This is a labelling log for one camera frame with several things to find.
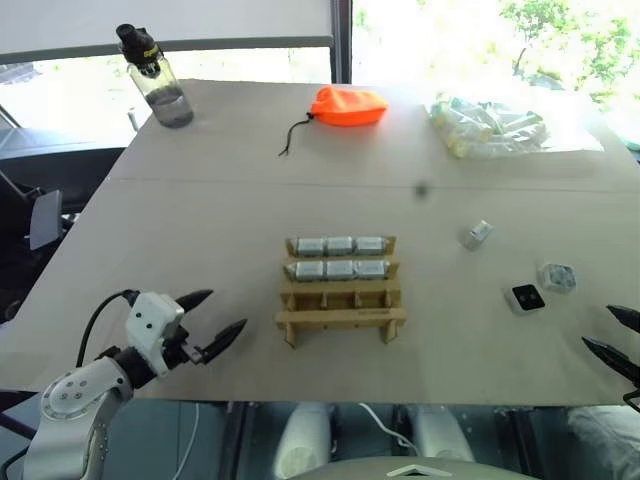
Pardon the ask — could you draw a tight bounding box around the orange drawstring pouch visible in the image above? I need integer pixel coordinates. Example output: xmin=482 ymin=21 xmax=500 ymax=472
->
xmin=309 ymin=84 xmax=390 ymax=128

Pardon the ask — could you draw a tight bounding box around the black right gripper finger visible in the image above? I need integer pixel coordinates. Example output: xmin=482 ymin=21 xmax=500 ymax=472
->
xmin=605 ymin=304 xmax=640 ymax=335
xmin=580 ymin=335 xmax=640 ymax=387

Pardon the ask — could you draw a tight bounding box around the dark window frame post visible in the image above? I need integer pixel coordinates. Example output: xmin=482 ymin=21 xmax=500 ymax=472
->
xmin=329 ymin=0 xmax=354 ymax=84

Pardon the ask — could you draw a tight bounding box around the clear plastic bag of tubes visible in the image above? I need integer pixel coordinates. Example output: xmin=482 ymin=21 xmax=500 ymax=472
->
xmin=424 ymin=91 xmax=607 ymax=162

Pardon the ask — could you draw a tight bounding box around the wooden rack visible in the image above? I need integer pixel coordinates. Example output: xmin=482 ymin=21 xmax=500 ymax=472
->
xmin=273 ymin=235 xmax=408 ymax=348

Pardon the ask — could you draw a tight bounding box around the black pouch drawstring cord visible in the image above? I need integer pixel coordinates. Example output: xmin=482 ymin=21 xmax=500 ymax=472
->
xmin=277 ymin=111 xmax=314 ymax=158

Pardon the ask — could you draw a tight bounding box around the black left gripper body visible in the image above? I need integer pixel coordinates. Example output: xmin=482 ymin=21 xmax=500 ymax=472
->
xmin=162 ymin=323 xmax=206 ymax=372

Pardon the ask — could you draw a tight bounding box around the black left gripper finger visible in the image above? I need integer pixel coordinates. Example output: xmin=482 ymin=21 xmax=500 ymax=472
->
xmin=175 ymin=288 xmax=216 ymax=315
xmin=199 ymin=318 xmax=249 ymax=365

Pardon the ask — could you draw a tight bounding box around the grey robot torso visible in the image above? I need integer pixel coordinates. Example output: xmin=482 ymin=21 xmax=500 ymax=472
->
xmin=293 ymin=451 xmax=542 ymax=480

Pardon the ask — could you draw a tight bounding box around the white roller blind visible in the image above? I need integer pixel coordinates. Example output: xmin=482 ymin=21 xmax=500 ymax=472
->
xmin=0 ymin=0 xmax=334 ymax=67

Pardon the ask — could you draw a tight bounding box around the thick white cable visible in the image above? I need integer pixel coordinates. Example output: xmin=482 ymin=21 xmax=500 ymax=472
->
xmin=356 ymin=401 xmax=422 ymax=457

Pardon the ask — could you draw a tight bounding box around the clear water bottle black lid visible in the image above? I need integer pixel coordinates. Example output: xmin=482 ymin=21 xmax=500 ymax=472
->
xmin=115 ymin=23 xmax=196 ymax=130

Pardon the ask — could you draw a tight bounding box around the small white black device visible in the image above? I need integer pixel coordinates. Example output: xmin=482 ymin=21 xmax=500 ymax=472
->
xmin=510 ymin=283 xmax=547 ymax=316

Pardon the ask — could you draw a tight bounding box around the small clear wrapped item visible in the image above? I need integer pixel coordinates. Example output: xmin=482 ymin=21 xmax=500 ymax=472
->
xmin=536 ymin=262 xmax=577 ymax=294

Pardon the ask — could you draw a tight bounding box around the thin white cable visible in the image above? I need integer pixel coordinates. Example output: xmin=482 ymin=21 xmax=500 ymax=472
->
xmin=186 ymin=399 xmax=202 ymax=480

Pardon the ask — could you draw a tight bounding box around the white robot leg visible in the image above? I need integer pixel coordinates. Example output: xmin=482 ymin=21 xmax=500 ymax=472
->
xmin=274 ymin=402 xmax=337 ymax=480
xmin=409 ymin=403 xmax=475 ymax=465

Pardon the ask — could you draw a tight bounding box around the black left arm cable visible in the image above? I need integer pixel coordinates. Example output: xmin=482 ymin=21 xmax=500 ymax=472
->
xmin=74 ymin=288 xmax=140 ymax=370

